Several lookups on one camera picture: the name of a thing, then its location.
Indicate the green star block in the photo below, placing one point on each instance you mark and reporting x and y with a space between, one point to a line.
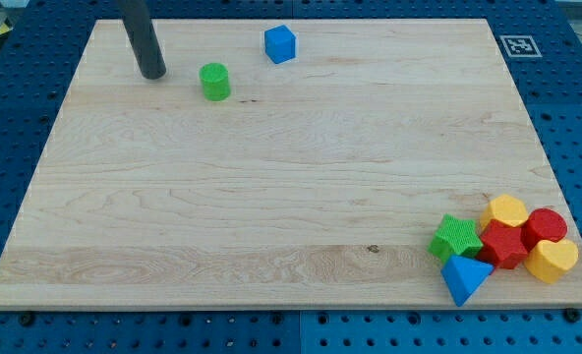
455 237

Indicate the blue cube block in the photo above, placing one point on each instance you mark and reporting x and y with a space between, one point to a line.
280 44

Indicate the red cylinder block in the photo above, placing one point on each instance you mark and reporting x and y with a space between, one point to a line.
543 224

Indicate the blue triangle block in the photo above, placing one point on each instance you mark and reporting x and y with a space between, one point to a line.
463 276

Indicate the red star block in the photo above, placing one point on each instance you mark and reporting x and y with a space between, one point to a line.
502 246

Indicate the yellow heart block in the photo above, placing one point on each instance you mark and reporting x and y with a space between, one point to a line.
549 261

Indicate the white fiducial marker tag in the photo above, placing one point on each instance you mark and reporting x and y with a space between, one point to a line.
520 46

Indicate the green cylinder block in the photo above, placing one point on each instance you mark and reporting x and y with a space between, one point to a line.
214 79

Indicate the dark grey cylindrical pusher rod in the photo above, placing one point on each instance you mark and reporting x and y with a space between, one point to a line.
142 36

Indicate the yellow hexagon block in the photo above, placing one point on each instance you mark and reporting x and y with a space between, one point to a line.
506 209

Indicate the light wooden board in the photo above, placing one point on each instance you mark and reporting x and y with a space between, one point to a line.
316 184

